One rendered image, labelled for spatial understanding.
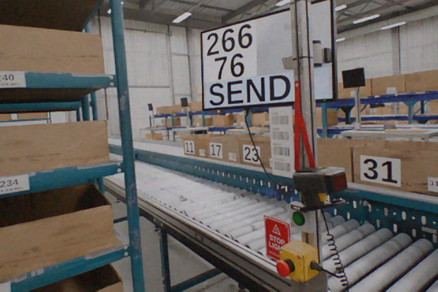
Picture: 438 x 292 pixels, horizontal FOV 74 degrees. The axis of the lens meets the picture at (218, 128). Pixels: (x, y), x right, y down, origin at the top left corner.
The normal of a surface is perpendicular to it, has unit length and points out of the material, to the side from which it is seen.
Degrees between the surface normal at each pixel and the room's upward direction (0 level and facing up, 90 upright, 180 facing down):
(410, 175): 91
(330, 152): 90
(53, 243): 91
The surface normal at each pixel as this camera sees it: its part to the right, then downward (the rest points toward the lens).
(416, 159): -0.81, 0.08
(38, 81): 0.58, 0.00
